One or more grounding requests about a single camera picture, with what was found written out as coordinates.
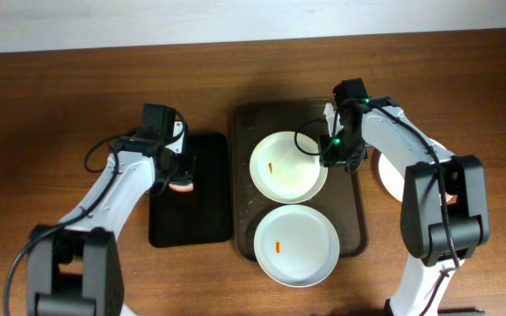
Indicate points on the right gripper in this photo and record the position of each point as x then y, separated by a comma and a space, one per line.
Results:
338, 159

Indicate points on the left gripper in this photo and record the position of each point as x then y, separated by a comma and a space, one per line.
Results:
183, 176

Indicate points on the green and pink sponge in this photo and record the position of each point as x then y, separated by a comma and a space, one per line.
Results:
181, 185

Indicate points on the white plate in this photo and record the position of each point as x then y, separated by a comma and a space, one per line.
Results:
296, 177
309, 246
391, 175

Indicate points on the white plate top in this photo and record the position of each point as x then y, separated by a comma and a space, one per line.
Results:
296, 177

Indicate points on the white plate bottom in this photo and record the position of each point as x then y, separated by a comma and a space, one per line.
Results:
309, 246

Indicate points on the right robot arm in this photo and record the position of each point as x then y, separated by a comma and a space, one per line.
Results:
444, 211

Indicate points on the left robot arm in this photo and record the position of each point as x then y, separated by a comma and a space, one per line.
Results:
74, 266

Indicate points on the brown serving tray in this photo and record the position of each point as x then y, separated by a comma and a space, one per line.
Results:
339, 199

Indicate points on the black small tray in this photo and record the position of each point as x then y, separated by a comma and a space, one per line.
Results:
204, 214

